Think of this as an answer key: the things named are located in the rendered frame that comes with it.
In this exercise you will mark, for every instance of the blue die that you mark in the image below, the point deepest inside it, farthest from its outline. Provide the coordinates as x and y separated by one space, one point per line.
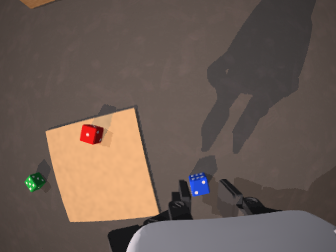
199 184

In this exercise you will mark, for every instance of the red die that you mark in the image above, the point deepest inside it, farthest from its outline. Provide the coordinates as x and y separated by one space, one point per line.
91 134

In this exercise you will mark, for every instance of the tan square mat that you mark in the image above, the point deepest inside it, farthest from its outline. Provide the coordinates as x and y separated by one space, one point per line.
105 181

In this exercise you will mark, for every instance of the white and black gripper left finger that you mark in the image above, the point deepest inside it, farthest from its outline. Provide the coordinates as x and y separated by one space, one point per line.
178 209

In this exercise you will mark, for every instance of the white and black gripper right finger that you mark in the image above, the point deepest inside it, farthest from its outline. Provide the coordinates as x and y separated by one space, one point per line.
231 203

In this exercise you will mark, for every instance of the green die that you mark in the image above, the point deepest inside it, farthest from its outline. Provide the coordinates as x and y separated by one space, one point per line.
35 182

